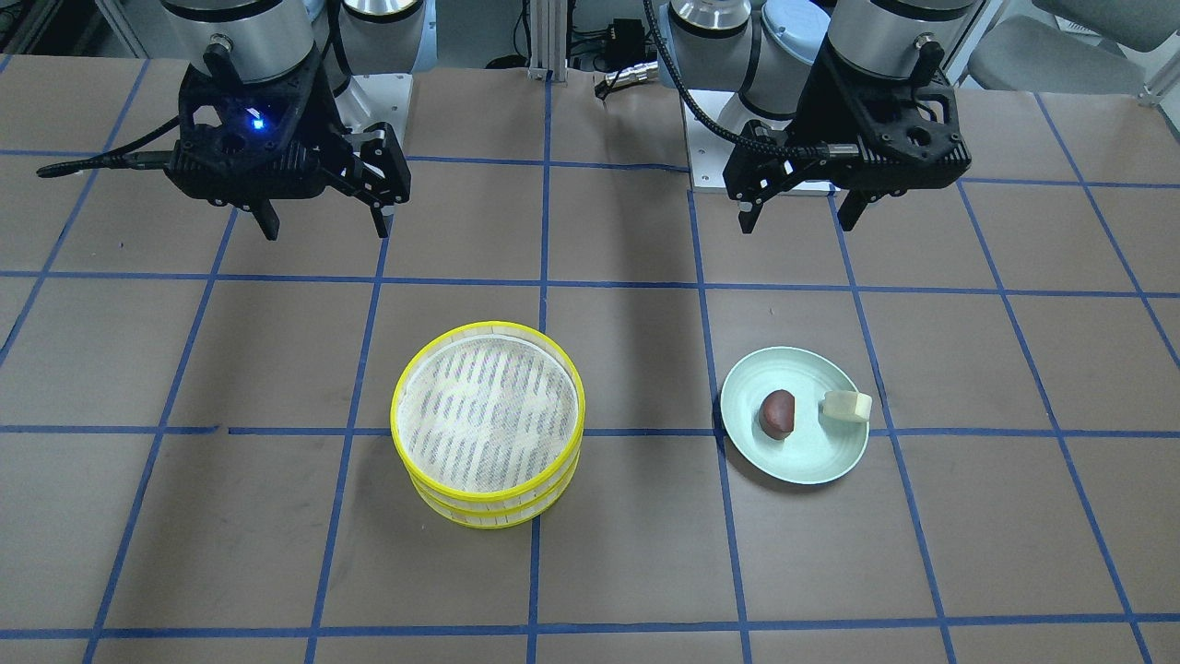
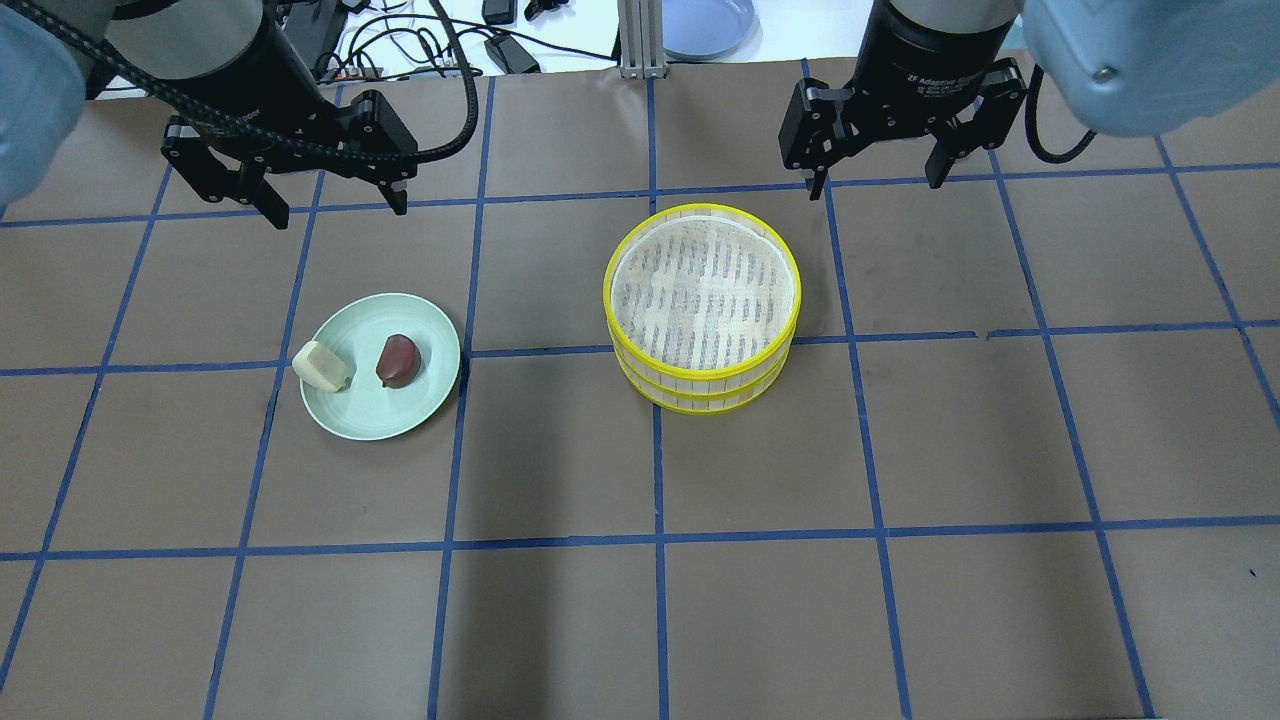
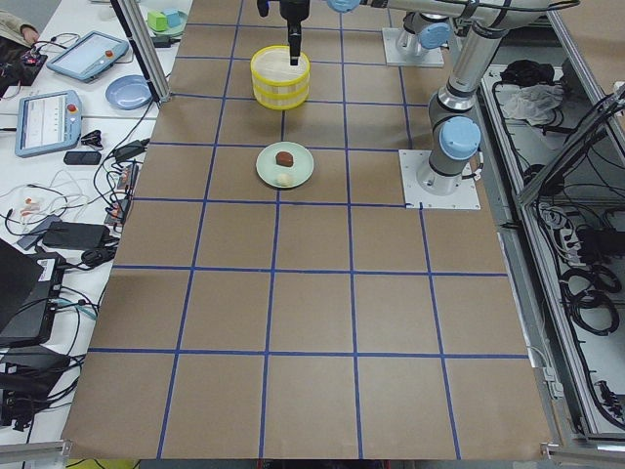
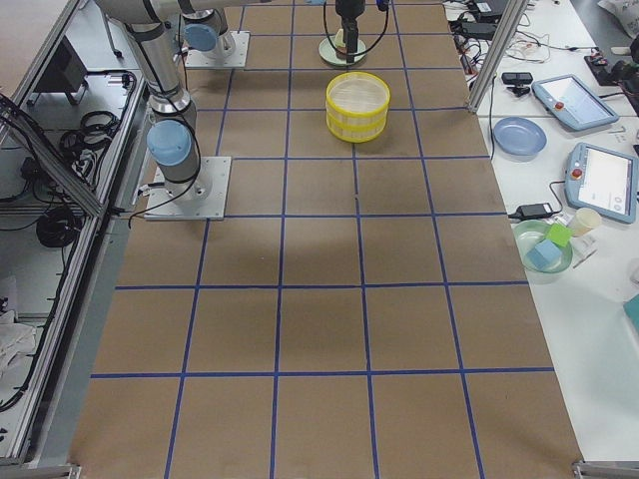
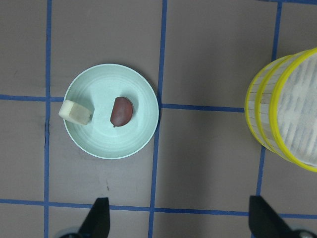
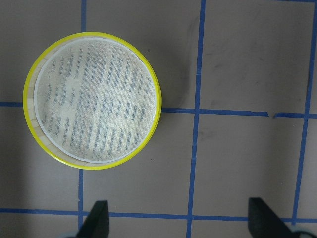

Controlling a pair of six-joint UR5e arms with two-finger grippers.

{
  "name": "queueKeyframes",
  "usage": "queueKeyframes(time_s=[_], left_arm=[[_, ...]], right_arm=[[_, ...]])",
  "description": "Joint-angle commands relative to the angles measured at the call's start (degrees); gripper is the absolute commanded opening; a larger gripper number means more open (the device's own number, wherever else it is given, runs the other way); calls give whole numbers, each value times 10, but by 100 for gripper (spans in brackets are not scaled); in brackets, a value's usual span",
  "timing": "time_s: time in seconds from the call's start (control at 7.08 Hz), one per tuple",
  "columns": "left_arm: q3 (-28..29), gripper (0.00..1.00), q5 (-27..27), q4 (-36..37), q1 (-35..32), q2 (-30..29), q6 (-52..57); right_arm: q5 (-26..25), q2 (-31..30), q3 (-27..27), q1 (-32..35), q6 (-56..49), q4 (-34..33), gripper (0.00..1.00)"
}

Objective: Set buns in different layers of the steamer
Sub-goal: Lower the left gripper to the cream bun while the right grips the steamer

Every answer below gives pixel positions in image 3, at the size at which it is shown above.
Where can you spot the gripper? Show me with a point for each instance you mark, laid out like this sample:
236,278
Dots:
293,11

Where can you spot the yellow steamer top layer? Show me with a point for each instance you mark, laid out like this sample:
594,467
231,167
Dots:
256,77

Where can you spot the yellow steamer layer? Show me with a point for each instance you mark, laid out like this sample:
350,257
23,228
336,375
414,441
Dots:
256,77
282,97

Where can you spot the brown bun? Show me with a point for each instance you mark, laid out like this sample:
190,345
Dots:
284,158

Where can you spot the yellow steamer bottom layer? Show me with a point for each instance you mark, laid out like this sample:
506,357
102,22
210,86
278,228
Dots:
282,97

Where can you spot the light green plate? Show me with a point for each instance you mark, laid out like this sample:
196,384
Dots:
300,172

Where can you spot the blue foam block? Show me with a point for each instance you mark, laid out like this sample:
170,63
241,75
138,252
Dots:
173,17

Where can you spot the green bowl with blocks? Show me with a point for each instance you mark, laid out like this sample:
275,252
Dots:
173,32

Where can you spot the green foam block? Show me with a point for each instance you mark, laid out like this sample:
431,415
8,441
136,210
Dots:
156,21

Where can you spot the blue plate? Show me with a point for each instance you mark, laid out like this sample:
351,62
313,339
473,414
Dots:
128,92

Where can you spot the teach pendant far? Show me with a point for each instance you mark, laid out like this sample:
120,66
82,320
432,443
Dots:
90,56

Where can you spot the teach pendant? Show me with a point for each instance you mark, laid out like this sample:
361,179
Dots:
90,56
48,123

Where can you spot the white crumpled cloth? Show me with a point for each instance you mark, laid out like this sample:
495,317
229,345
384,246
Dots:
535,104

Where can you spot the teach pendant near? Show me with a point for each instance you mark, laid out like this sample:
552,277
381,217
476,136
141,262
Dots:
48,123

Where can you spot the black power adapter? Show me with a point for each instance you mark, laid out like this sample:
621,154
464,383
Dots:
75,236

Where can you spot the black laptop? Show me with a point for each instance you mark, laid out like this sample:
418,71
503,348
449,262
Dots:
30,284

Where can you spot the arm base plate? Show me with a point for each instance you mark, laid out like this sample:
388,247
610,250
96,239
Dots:
422,49
423,188

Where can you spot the aluminium frame post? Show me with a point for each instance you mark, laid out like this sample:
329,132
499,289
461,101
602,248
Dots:
130,17

